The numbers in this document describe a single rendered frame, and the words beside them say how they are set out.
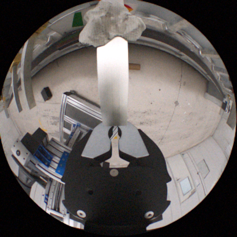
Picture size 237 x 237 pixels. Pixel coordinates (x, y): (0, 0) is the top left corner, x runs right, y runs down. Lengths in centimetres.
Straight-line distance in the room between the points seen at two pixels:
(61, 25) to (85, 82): 84
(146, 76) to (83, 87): 85
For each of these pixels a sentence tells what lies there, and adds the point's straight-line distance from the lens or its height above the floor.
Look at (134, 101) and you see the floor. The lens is 101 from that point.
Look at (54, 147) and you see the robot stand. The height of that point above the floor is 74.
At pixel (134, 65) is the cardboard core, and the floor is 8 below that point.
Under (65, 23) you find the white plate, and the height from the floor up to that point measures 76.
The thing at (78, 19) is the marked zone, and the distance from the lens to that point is 31.
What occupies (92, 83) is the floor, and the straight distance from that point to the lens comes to 98.
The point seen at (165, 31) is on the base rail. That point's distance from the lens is 38.
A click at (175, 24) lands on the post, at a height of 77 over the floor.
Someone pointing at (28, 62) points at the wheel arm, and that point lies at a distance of 29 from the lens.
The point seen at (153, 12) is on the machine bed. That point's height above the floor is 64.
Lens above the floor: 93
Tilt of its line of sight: 60 degrees down
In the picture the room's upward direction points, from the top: 178 degrees clockwise
